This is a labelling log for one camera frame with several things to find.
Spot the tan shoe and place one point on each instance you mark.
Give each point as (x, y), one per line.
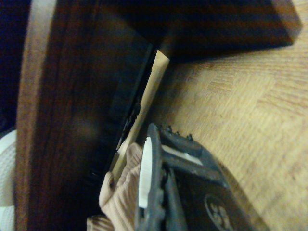
(120, 192)

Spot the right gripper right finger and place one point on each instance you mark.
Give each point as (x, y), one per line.
(183, 144)

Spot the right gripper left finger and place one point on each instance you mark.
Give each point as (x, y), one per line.
(154, 180)

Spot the brown shoe rack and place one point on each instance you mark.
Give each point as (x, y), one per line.
(72, 96)

